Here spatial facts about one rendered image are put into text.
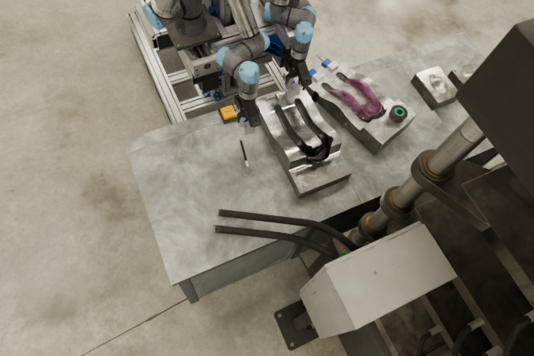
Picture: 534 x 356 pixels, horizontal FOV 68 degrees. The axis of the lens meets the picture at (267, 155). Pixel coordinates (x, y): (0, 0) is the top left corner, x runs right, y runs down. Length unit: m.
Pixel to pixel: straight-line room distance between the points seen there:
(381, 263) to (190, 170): 1.04
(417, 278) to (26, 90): 2.89
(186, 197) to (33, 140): 1.56
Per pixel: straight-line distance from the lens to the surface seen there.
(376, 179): 1.92
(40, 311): 2.66
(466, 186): 1.15
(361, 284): 1.03
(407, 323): 1.80
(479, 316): 1.38
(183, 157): 1.85
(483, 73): 0.84
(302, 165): 1.78
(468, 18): 4.19
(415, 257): 1.10
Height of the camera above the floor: 2.44
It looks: 62 degrees down
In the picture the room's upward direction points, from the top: 11 degrees clockwise
